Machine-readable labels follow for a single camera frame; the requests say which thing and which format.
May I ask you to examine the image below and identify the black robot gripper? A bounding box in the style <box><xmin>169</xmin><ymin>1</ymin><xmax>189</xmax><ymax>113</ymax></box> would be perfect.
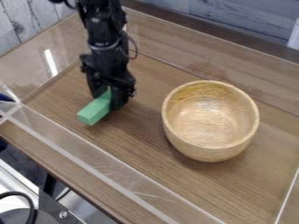
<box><xmin>78</xmin><ymin>43</ymin><xmax>136</xmax><ymax>110</ymax></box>

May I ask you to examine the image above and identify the green rectangular block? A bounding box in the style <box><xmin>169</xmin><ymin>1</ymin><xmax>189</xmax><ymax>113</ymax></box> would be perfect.
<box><xmin>77</xmin><ymin>89</ymin><xmax>112</xmax><ymax>126</ymax></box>

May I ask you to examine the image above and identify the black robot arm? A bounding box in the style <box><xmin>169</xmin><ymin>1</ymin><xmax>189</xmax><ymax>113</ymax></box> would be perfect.
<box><xmin>48</xmin><ymin>0</ymin><xmax>136</xmax><ymax>110</ymax></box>

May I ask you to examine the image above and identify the light wooden bowl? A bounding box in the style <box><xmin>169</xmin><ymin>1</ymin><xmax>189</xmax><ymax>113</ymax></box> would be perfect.
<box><xmin>161</xmin><ymin>80</ymin><xmax>260</xmax><ymax>163</ymax></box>

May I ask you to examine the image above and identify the black table leg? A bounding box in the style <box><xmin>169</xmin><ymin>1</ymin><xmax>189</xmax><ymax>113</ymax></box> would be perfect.
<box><xmin>42</xmin><ymin>174</ymin><xmax>57</xmax><ymax>197</ymax></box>

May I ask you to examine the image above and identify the clear acrylic left wall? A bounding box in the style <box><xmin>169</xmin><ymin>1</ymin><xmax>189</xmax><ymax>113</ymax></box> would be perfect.
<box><xmin>0</xmin><ymin>8</ymin><xmax>108</xmax><ymax>103</ymax></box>

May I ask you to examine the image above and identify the clear acrylic wall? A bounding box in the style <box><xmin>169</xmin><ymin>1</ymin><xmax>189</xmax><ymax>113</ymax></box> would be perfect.
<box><xmin>0</xmin><ymin>101</ymin><xmax>224</xmax><ymax>224</ymax></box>
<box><xmin>0</xmin><ymin>8</ymin><xmax>108</xmax><ymax>103</ymax></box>
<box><xmin>125</xmin><ymin>7</ymin><xmax>299</xmax><ymax>115</ymax></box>

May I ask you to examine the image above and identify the clear acrylic back wall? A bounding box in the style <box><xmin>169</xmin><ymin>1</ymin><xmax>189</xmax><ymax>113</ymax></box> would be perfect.
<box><xmin>125</xmin><ymin>7</ymin><xmax>299</xmax><ymax>115</ymax></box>

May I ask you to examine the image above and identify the clear acrylic front wall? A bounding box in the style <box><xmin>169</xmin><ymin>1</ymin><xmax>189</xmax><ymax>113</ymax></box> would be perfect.
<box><xmin>0</xmin><ymin>101</ymin><xmax>224</xmax><ymax>224</ymax></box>

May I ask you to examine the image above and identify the black metal bracket with screw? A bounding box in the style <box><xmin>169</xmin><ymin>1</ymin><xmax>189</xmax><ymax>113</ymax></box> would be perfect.
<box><xmin>34</xmin><ymin>191</ymin><xmax>86</xmax><ymax>224</ymax></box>

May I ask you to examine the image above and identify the black cable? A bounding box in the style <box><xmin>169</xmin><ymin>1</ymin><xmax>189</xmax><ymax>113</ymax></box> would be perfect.
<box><xmin>0</xmin><ymin>191</ymin><xmax>40</xmax><ymax>224</ymax></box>

